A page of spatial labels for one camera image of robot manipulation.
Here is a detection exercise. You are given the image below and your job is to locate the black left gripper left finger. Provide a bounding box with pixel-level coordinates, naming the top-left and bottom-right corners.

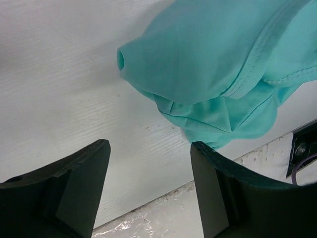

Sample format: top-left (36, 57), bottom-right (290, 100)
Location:
top-left (0, 139), bottom-right (110, 238)

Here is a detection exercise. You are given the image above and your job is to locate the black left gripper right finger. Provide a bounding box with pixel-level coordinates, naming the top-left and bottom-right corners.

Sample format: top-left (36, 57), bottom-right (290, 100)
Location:
top-left (191, 142), bottom-right (317, 238)

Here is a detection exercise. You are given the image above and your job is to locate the teal t shirt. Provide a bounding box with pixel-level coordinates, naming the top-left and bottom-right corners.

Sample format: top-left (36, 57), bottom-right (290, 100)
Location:
top-left (117, 0), bottom-right (317, 149)

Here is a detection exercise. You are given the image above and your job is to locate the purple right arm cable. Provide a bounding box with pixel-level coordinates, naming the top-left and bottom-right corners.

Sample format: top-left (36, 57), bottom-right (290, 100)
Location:
top-left (291, 153), bottom-right (317, 185)

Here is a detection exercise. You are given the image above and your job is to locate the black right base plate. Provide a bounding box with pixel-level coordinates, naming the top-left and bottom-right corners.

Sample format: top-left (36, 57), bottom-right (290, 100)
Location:
top-left (286, 120), bottom-right (317, 178)

